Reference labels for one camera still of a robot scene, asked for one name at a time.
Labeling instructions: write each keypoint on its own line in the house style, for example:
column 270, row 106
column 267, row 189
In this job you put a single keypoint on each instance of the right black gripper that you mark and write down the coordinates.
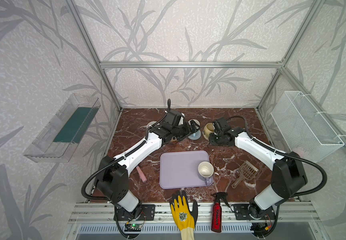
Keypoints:
column 216, row 132

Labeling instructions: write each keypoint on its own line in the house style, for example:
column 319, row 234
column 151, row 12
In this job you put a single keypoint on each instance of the pink object in basket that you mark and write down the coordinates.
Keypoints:
column 300, row 151

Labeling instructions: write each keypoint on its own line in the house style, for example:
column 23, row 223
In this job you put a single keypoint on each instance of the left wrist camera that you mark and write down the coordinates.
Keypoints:
column 181, row 119

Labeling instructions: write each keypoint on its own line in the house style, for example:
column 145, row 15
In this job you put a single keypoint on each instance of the beige yellow mug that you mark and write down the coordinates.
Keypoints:
column 207, row 130

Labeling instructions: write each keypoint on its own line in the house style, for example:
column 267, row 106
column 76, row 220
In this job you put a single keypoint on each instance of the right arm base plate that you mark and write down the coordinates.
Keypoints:
column 247, row 212

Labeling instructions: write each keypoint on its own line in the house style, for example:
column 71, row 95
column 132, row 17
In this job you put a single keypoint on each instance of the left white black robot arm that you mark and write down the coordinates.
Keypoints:
column 111, row 181

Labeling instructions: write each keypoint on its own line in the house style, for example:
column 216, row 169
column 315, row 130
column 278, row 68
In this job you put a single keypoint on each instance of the cork flower coaster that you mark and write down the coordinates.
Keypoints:
column 175, row 141

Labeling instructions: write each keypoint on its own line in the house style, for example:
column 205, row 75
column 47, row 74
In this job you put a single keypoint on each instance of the white mug blue handle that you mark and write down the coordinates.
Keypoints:
column 195, row 125

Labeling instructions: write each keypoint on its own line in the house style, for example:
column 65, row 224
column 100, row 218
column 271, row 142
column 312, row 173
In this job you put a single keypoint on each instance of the green circuit board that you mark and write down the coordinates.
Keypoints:
column 132, row 227

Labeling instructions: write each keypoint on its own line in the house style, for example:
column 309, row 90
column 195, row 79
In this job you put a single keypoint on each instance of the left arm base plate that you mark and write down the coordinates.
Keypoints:
column 143, row 212

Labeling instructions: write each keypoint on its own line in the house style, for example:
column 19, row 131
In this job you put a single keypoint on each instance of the white mug lavender handle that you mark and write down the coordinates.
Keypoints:
column 206, row 170

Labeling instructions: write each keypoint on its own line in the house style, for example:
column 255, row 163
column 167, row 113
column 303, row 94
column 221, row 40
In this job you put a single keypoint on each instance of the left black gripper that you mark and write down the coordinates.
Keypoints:
column 188, row 129

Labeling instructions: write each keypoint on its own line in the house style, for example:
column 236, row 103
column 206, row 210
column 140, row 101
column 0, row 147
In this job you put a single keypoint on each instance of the yellow black work glove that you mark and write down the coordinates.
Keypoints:
column 184, row 218

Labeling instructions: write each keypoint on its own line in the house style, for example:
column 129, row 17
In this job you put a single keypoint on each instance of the white speckled mug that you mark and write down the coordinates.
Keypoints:
column 150, row 124

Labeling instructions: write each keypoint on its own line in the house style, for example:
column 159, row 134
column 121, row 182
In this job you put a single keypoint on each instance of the grey round coaster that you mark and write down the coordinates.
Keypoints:
column 195, row 136

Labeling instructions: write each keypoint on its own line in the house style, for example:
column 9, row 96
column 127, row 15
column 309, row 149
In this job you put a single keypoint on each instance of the red spray bottle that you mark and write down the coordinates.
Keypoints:
column 216, row 223

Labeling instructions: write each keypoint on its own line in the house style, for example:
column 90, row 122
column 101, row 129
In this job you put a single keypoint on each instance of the white wire mesh basket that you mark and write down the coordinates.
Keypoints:
column 303, row 125

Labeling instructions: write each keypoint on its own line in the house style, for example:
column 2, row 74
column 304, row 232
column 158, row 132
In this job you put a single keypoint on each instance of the clear plastic wall bin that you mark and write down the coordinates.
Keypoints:
column 60, row 138

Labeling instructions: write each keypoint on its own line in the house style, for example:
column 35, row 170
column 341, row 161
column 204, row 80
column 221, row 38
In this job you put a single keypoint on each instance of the pink purple spatula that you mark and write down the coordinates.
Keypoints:
column 141, row 174

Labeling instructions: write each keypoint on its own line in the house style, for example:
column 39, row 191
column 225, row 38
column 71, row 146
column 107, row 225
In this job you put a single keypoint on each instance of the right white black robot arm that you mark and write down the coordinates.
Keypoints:
column 288, row 173

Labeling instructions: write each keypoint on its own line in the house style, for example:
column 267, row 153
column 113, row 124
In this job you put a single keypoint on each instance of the lavender plastic tray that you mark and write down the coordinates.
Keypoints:
column 180, row 169

